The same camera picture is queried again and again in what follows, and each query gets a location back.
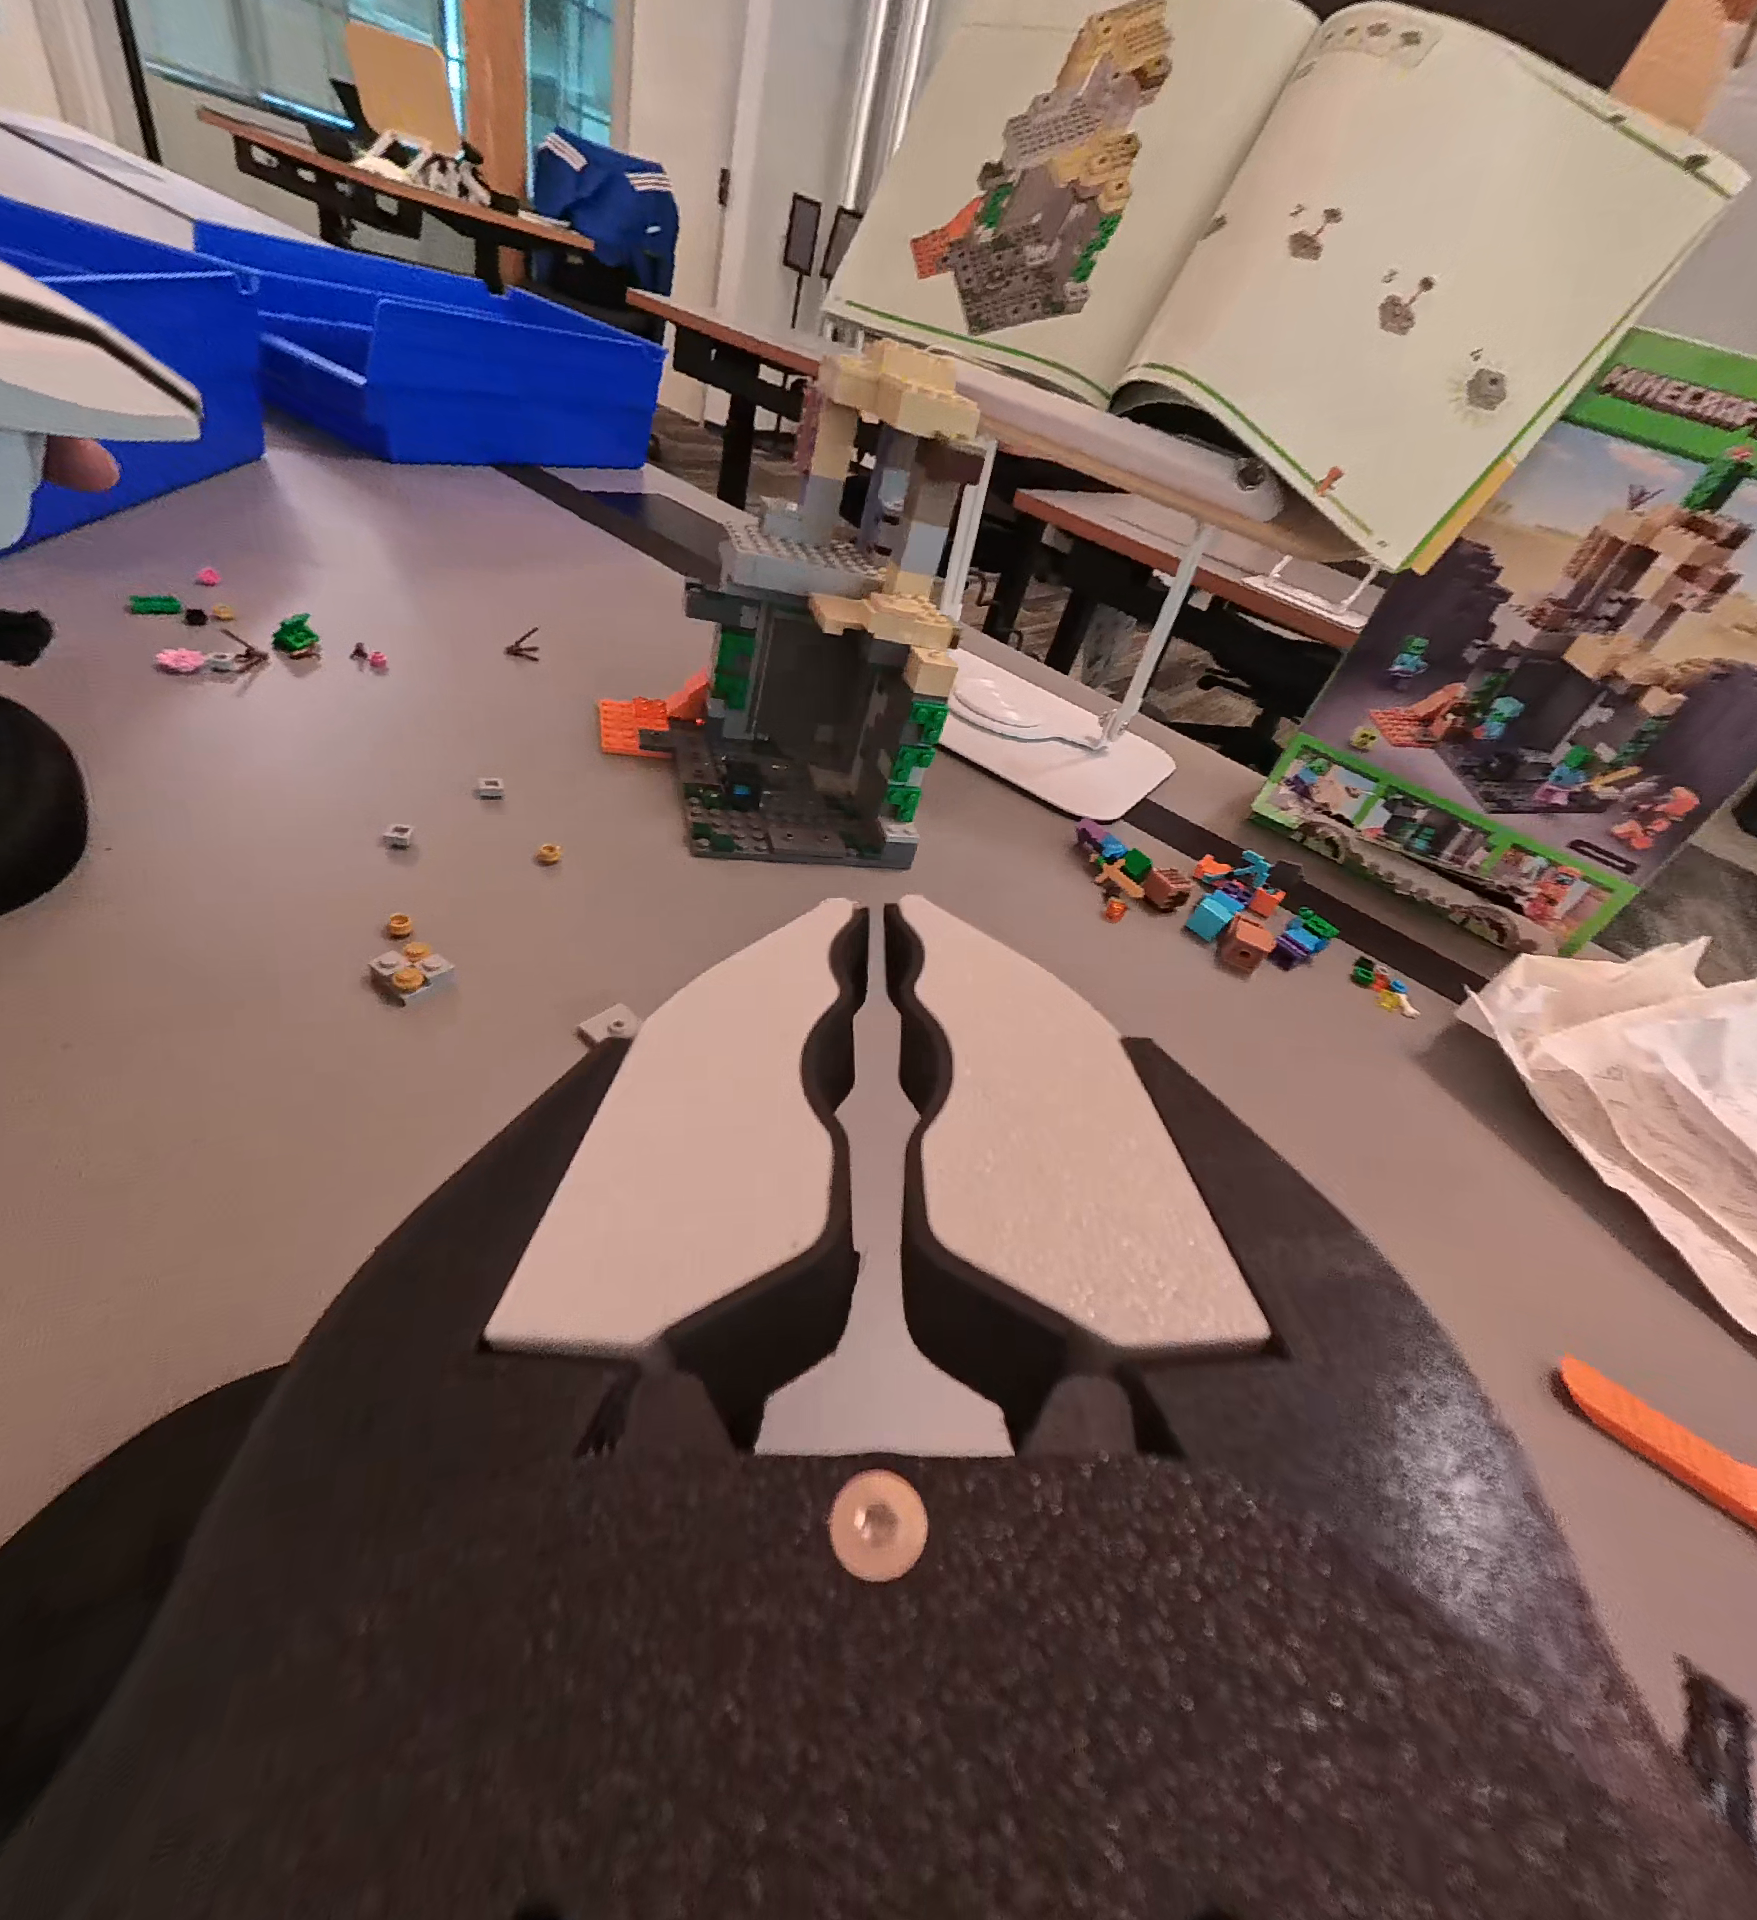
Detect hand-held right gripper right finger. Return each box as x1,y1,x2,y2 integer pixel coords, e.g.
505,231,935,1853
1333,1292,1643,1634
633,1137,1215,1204
881,894,1276,1455

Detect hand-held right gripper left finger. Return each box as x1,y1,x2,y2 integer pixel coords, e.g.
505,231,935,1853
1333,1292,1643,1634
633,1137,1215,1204
483,897,874,1455

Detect wooden-top desk black legs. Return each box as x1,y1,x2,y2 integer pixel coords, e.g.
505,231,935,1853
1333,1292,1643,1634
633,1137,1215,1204
195,104,599,292

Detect grey desk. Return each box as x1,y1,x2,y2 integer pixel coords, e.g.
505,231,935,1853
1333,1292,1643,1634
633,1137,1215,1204
0,411,1757,1786

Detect blue plastic bin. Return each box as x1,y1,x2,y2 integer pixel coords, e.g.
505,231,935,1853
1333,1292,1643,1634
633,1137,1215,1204
365,292,670,471
191,221,420,425
0,168,268,566

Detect pile of colourful toy bricks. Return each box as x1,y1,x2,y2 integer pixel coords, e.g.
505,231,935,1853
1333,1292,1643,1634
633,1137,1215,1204
1069,816,1424,1024

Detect white book stand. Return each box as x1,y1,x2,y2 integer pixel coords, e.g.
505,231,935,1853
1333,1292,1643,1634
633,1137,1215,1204
935,433,1393,823

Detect toy brick tower model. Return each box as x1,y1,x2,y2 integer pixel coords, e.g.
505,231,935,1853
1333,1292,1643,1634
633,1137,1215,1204
597,336,995,877

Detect blue jacket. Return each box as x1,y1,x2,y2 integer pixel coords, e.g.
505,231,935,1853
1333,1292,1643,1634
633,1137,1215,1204
530,125,680,298

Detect pile of white paper bags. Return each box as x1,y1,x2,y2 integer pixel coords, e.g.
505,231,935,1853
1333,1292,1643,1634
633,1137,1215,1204
1454,933,1757,1415

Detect wooden-top table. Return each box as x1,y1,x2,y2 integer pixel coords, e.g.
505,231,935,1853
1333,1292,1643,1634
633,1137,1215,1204
1009,486,1400,697
621,289,840,518

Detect toy brick set box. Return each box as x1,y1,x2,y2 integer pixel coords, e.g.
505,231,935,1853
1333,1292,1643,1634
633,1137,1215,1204
1249,329,1757,957

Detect orange brick separator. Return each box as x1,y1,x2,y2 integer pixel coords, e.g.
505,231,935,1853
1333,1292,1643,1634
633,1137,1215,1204
1554,1352,1757,1577

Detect open instruction booklet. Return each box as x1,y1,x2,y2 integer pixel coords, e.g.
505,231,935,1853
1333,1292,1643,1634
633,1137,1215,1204
821,0,1754,576

